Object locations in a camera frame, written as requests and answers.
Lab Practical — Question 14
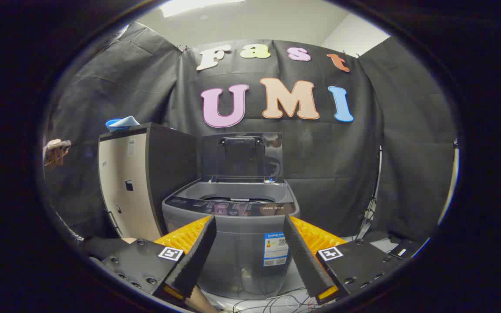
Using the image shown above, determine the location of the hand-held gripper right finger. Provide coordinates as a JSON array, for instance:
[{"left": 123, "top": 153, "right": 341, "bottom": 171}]
[{"left": 283, "top": 214, "right": 403, "bottom": 306}]

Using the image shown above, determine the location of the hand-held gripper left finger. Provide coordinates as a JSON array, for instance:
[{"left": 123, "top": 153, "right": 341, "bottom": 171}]
[{"left": 102, "top": 215, "right": 217, "bottom": 305}]

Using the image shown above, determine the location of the grey washing machine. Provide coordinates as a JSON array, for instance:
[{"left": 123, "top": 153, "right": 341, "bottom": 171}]
[{"left": 162, "top": 178, "right": 300, "bottom": 300}]

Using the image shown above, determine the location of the light blue shirt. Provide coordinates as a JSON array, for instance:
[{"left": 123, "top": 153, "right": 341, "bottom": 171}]
[{"left": 105, "top": 116, "right": 140, "bottom": 132}]

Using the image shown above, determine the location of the dark and beige cabinet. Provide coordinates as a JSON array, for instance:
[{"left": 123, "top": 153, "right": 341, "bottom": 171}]
[{"left": 98, "top": 123, "right": 199, "bottom": 242}]

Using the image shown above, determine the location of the black backdrop cloth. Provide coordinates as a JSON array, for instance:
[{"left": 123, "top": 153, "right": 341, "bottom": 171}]
[{"left": 44, "top": 22, "right": 458, "bottom": 244}]

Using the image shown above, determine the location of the flat black box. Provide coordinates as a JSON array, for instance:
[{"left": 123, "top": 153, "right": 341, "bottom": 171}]
[{"left": 381, "top": 237, "right": 429, "bottom": 260}]

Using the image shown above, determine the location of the white tripod stand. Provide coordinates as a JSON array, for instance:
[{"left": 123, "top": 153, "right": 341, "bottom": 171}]
[{"left": 357, "top": 146, "right": 384, "bottom": 240}]

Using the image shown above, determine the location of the tan blurry object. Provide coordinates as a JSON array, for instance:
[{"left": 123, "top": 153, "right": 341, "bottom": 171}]
[{"left": 43, "top": 139, "right": 72, "bottom": 168}]

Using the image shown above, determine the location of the ceiling light panel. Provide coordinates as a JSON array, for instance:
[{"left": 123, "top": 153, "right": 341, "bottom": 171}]
[{"left": 160, "top": 0, "right": 244, "bottom": 18}]

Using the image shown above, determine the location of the tangle of thin cables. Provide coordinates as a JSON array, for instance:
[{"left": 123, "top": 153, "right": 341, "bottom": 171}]
[{"left": 229, "top": 285, "right": 321, "bottom": 313}]

